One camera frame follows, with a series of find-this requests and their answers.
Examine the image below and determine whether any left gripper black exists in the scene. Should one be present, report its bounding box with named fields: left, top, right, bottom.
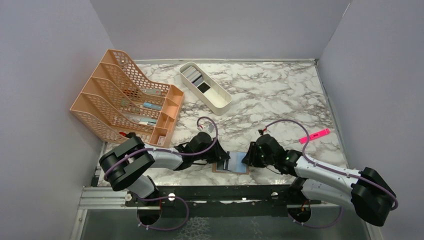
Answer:
left=193, top=137, right=230, bottom=164

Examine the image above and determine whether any brown leather card holder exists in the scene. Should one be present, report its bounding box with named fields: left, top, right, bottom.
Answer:
left=212, top=151, right=249, bottom=175

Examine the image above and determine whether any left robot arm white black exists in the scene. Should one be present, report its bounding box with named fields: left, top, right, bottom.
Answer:
left=99, top=132, right=230, bottom=206

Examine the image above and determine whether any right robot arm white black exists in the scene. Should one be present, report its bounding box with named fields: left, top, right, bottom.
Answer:
left=242, top=134, right=398, bottom=227

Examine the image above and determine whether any stack of credit cards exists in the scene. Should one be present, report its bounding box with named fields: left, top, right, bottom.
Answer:
left=182, top=66, right=211, bottom=94

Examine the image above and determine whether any white oblong plastic tray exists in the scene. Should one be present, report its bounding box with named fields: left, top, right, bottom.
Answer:
left=178, top=62, right=232, bottom=116

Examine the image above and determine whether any blue item in organizer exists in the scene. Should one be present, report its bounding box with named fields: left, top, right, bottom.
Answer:
left=142, top=102, right=162, bottom=111

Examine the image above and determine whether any pink highlighter marker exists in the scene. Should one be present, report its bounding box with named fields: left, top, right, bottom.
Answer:
left=299, top=128, right=331, bottom=144

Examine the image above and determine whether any red black item in organizer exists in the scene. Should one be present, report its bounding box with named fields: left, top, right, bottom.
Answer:
left=119, top=131, right=137, bottom=139

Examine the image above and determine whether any orange mesh file organizer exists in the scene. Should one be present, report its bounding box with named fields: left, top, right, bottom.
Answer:
left=70, top=49, right=184, bottom=148

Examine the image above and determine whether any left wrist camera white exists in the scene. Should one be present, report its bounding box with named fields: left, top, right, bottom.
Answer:
left=197, top=123, right=215, bottom=135

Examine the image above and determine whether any black mounting rail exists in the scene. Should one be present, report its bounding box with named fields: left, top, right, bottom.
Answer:
left=124, top=184, right=321, bottom=218

